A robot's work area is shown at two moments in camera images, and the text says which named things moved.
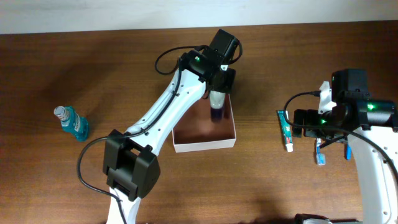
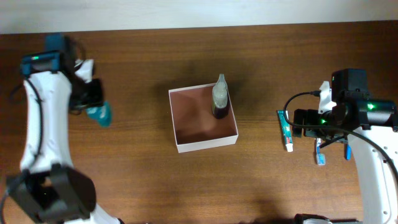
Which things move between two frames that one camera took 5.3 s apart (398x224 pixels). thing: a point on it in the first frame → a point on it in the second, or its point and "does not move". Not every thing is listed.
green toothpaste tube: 286,130 does not move
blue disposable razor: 348,152 does not move
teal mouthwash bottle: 72,122 → 102,114
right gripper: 310,116 does not move
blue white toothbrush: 320,157 does not move
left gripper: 229,84 → 96,99
